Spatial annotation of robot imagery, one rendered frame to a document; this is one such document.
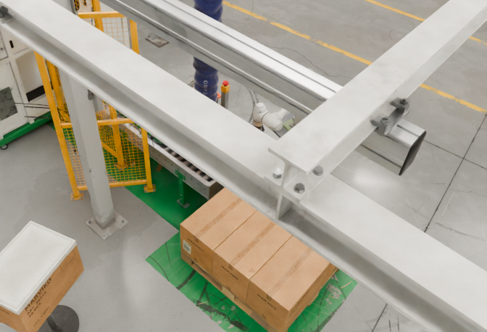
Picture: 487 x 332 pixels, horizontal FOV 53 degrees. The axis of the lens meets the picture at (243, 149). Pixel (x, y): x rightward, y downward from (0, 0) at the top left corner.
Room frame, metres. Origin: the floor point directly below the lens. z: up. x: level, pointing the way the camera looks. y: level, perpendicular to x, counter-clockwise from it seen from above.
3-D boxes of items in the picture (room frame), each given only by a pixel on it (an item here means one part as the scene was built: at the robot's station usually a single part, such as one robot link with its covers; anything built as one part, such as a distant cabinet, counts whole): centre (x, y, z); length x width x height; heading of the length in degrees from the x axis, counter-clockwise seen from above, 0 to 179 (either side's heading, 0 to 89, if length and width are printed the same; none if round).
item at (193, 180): (3.63, 1.22, 0.50); 2.31 x 0.05 x 0.19; 53
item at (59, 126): (3.21, 1.32, 1.05); 0.87 x 0.10 x 2.10; 105
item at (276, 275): (2.55, -0.29, 0.34); 1.20 x 1.00 x 0.40; 53
